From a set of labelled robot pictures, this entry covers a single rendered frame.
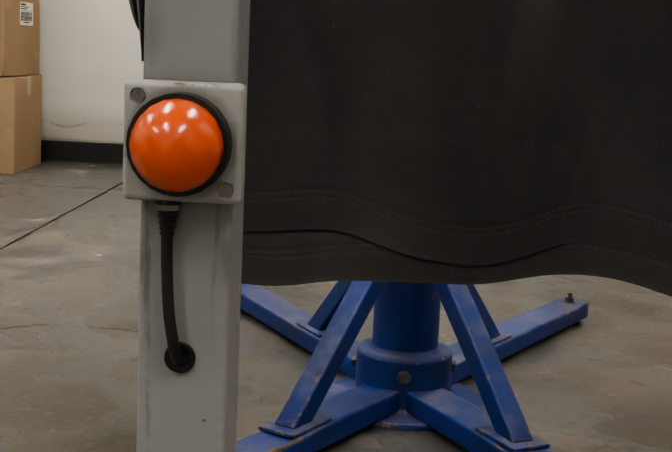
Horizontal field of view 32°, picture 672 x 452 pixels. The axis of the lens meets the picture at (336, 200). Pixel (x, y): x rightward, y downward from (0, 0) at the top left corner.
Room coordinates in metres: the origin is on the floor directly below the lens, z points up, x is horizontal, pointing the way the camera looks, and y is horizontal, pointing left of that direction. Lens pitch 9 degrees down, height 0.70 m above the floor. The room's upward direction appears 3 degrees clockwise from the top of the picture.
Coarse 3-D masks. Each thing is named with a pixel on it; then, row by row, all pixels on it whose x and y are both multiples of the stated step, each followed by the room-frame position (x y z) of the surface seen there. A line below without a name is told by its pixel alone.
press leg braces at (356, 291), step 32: (352, 288) 1.97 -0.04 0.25; (448, 288) 1.96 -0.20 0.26; (320, 320) 2.39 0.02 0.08; (352, 320) 1.92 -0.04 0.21; (480, 320) 1.93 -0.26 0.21; (320, 352) 1.89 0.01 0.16; (480, 352) 1.88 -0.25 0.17; (320, 384) 1.84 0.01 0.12; (480, 384) 1.86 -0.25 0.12; (288, 416) 1.81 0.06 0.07; (320, 416) 1.85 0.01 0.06; (512, 416) 1.80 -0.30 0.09; (512, 448) 1.74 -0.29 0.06
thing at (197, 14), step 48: (192, 0) 0.49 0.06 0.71; (240, 0) 0.49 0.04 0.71; (144, 48) 0.49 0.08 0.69; (192, 48) 0.49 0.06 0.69; (240, 48) 0.50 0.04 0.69; (144, 96) 0.48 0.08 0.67; (240, 96) 0.47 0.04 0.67; (240, 144) 0.47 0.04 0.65; (144, 192) 0.48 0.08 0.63; (240, 192) 0.48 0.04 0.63; (144, 240) 0.49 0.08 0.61; (192, 240) 0.49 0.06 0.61; (240, 240) 0.52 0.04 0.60; (144, 288) 0.49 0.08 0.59; (192, 288) 0.49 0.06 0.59; (240, 288) 0.52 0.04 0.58; (144, 336) 0.49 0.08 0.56; (192, 336) 0.49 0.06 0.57; (144, 384) 0.49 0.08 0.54; (192, 384) 0.49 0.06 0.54; (144, 432) 0.49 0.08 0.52; (192, 432) 0.49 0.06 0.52
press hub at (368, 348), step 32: (384, 288) 2.08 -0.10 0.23; (416, 288) 2.06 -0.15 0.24; (384, 320) 2.07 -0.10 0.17; (416, 320) 2.06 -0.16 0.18; (384, 352) 2.07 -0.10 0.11; (416, 352) 2.06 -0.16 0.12; (448, 352) 2.09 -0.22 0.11; (352, 384) 2.18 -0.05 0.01; (384, 384) 2.04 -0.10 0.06; (416, 384) 2.03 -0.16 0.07; (448, 384) 2.08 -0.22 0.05
